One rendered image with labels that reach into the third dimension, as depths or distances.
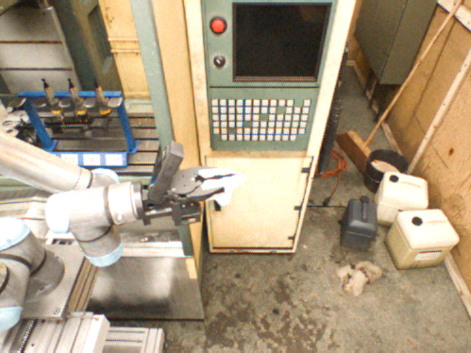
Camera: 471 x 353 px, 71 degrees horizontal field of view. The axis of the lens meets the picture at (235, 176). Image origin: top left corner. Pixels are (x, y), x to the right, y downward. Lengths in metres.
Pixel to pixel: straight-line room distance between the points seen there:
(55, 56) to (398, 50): 2.50
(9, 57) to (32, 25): 0.28
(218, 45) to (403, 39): 2.08
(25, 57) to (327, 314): 2.37
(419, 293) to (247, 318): 1.12
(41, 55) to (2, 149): 1.64
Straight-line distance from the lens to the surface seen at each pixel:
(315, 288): 2.32
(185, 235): 1.33
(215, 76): 1.32
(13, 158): 0.74
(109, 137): 1.95
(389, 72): 3.21
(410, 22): 3.06
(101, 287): 1.85
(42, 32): 2.26
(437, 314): 2.52
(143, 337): 1.97
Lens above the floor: 2.04
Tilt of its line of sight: 46 degrees down
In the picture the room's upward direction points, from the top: straight up
